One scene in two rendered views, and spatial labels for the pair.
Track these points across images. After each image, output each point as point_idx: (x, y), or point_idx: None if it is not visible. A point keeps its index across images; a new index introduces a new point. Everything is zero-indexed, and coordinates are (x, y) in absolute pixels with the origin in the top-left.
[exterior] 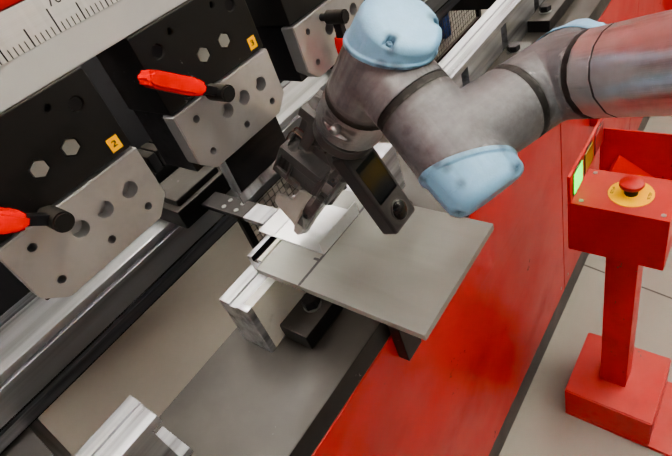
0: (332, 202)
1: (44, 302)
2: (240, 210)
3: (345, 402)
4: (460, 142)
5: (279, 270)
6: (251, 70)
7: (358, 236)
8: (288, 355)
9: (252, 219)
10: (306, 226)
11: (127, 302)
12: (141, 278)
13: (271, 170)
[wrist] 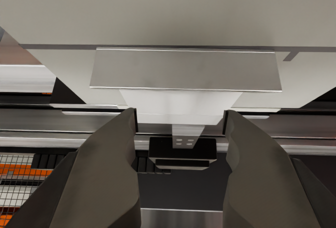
0: (132, 115)
1: (298, 151)
2: (189, 138)
3: None
4: None
5: (315, 89)
6: None
7: (181, 2)
8: None
9: (200, 132)
10: (318, 182)
11: (274, 117)
12: (256, 124)
13: (173, 222)
